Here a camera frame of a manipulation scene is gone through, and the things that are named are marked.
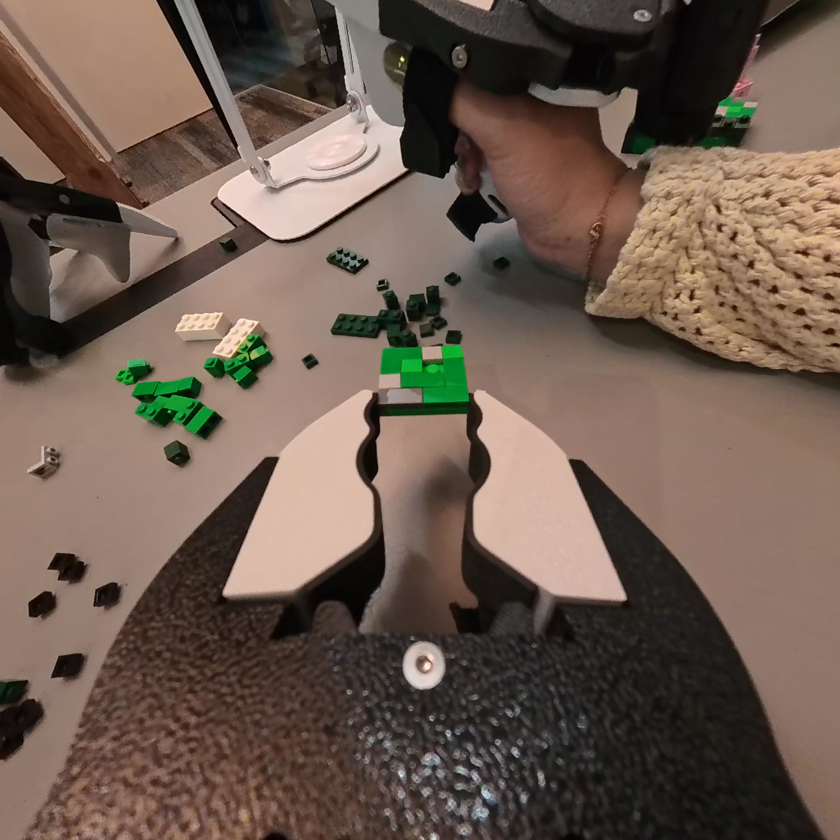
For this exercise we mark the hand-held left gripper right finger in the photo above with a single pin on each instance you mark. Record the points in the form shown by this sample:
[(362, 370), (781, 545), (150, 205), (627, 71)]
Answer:
[(538, 525)]

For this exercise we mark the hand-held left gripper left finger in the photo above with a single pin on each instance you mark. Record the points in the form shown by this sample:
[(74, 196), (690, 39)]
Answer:
[(308, 525)]

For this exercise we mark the green lego panel with studs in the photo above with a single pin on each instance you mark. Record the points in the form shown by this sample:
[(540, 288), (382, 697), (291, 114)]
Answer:
[(423, 384)]

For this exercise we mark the pile of green lego bricks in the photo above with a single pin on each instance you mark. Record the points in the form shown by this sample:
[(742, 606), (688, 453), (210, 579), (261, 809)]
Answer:
[(177, 400)]

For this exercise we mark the pink lego pig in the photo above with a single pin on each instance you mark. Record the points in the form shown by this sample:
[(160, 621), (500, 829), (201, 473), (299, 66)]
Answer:
[(748, 72)]

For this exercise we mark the white lego brick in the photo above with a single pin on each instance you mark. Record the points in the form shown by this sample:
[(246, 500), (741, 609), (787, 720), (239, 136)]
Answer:
[(200, 325), (239, 336)]

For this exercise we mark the group of black lego pieces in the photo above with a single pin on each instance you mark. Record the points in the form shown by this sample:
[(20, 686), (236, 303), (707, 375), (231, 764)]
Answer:
[(67, 665)]

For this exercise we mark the person's right hand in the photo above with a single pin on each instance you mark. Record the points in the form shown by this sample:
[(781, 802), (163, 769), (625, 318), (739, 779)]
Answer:
[(551, 170)]

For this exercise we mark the pile of dark green pieces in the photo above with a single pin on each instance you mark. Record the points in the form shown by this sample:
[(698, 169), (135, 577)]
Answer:
[(394, 315)]

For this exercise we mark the white book stand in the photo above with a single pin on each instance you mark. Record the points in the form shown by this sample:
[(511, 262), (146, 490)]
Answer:
[(315, 190)]

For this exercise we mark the spare hand-held gripper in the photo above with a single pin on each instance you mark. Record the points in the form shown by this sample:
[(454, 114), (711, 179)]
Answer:
[(85, 236)]

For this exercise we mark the light grey lego bracket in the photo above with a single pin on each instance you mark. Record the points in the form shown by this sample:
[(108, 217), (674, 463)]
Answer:
[(44, 460)]

